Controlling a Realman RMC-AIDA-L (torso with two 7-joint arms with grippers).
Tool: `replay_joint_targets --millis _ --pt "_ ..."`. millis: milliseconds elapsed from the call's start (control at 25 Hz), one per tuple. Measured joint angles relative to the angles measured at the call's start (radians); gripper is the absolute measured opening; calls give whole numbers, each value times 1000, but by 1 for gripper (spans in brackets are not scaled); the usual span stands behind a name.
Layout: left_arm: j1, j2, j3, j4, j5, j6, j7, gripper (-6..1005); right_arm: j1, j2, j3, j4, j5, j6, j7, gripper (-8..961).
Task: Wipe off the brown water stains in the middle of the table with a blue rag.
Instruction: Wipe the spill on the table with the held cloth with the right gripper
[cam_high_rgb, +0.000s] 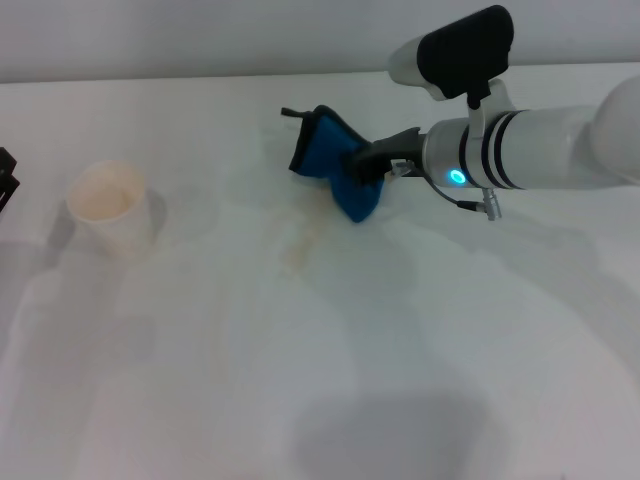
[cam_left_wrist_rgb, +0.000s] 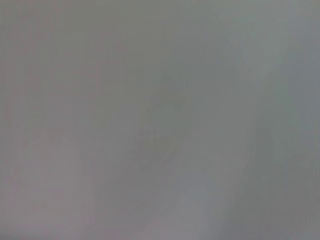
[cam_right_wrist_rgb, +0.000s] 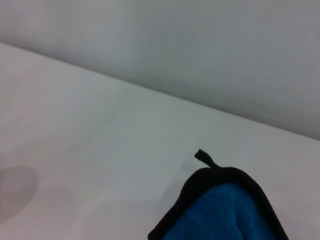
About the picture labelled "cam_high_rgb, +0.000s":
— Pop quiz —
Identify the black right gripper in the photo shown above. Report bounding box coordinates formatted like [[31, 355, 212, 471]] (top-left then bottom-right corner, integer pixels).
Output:
[[343, 126, 427, 184]]

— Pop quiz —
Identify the blue rag with black trim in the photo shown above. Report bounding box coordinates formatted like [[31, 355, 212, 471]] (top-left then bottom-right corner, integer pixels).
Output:
[[280, 104, 389, 225]]

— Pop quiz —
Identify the white paper cup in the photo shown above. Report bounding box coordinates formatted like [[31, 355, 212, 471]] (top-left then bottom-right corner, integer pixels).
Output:
[[65, 159, 152, 259]]

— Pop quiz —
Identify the brown liquid stain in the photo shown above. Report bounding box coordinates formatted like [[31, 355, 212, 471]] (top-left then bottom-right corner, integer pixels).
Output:
[[278, 198, 329, 274]]

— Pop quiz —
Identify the black cable with metal connector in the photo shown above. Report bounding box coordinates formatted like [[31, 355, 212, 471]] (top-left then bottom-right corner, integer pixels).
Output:
[[421, 169, 505, 222]]

